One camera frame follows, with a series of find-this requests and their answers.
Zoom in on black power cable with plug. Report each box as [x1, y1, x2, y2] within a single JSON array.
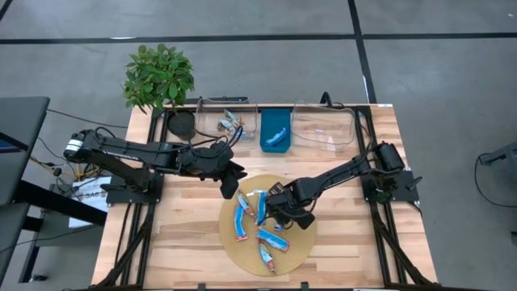
[[320, 91, 385, 142]]

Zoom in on blue plastic bin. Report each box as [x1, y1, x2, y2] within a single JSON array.
[[259, 108, 292, 154]]

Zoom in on looping black floor cable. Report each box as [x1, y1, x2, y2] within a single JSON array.
[[473, 152, 517, 209]]

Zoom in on green plant in black pot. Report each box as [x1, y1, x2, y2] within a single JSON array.
[[122, 43, 197, 141]]

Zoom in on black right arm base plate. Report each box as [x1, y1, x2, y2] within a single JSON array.
[[361, 169, 423, 204]]

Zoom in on blue screen device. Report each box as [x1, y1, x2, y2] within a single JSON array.
[[0, 132, 20, 154]]

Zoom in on thin black floor cable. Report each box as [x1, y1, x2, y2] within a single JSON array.
[[45, 108, 128, 130]]

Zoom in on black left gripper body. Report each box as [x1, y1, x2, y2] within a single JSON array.
[[187, 141, 238, 178]]

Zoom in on black desk frame beam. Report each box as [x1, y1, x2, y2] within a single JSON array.
[[15, 179, 108, 284]]

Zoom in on black aluminium table frame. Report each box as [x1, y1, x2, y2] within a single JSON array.
[[92, 103, 438, 291]]

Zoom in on round tan woven placemat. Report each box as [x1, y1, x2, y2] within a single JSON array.
[[218, 174, 318, 278]]

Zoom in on white printed paper box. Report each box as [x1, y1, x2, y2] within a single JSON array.
[[67, 175, 113, 230]]

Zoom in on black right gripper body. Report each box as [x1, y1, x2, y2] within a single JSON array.
[[267, 178, 321, 214]]

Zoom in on grey stand base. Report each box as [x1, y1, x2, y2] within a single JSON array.
[[479, 141, 517, 167]]

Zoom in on dark grey desk top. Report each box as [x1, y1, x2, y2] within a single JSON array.
[[0, 95, 52, 283]]

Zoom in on yellow cable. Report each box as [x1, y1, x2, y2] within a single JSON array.
[[29, 154, 103, 181]]

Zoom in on clear plastic bin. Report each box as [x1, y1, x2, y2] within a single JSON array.
[[291, 100, 357, 147], [195, 97, 259, 144]]

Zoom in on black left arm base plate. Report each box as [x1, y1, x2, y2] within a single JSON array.
[[100, 173, 165, 205]]

